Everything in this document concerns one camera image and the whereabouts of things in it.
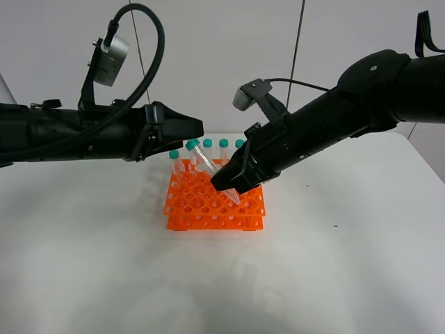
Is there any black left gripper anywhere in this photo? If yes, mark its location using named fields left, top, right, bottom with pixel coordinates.
left=114, top=102, right=204, bottom=162

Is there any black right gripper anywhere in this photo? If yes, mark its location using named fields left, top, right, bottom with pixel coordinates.
left=211, top=116, right=306, bottom=193

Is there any clear tube teal cap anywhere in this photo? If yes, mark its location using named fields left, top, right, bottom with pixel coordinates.
left=186, top=139, right=240, bottom=205

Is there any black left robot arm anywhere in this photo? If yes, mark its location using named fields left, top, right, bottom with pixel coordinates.
left=1, top=100, right=204, bottom=167

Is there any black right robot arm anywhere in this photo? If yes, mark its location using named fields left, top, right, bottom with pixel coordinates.
left=211, top=50, right=444, bottom=193

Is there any front left rack tube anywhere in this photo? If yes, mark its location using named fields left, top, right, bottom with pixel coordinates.
left=169, top=150, right=181, bottom=176

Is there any row tube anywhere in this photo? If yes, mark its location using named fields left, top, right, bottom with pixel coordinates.
left=235, top=139, right=245, bottom=149
left=218, top=138, right=229, bottom=166
left=202, top=138, right=213, bottom=161
left=186, top=138, right=200, bottom=166

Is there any orange test tube rack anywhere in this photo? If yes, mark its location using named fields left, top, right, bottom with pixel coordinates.
left=163, top=159, right=266, bottom=231

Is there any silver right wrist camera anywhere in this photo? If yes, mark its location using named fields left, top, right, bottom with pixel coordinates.
left=232, top=79, right=272, bottom=111

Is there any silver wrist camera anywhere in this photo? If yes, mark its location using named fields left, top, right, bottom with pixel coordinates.
left=232, top=79, right=272, bottom=111
left=90, top=34, right=129, bottom=87

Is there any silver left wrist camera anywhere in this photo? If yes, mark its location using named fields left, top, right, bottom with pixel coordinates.
left=90, top=34, right=129, bottom=87

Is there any black right camera cable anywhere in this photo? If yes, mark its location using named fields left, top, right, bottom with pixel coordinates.
left=267, top=77, right=330, bottom=93

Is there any black camera cable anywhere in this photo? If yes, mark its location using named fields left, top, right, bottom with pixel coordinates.
left=267, top=77, right=330, bottom=93
left=74, top=3, right=166, bottom=135

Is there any black left camera cable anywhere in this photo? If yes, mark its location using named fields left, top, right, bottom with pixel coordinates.
left=74, top=3, right=166, bottom=135

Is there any black cable bundle top right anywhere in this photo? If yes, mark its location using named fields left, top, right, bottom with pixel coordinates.
left=414, top=10, right=445, bottom=58

